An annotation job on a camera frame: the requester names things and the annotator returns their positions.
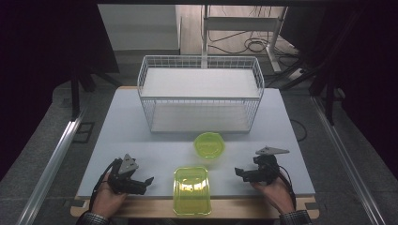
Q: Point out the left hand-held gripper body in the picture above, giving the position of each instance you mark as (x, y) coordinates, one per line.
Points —
(123, 179)

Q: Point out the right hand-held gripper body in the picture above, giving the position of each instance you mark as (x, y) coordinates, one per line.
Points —
(266, 167)

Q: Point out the green round plastic container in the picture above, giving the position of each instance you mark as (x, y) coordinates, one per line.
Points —
(209, 145)

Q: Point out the green rectangular plastic container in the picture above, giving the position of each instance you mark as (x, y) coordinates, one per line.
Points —
(191, 191)

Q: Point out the person's left hand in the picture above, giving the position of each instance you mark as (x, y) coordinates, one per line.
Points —
(108, 201)

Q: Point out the person's right hand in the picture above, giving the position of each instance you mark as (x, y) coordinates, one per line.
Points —
(275, 195)

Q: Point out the black floor plate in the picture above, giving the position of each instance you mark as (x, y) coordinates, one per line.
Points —
(84, 132)

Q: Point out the white power strip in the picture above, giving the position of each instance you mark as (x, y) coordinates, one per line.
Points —
(295, 73)

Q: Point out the black metal stand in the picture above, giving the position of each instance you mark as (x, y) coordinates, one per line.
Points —
(75, 93)
(328, 90)

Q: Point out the metal floor rail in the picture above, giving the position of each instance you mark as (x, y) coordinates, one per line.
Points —
(51, 165)
(347, 156)

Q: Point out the white metal desk frame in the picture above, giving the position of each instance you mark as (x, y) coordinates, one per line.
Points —
(241, 23)

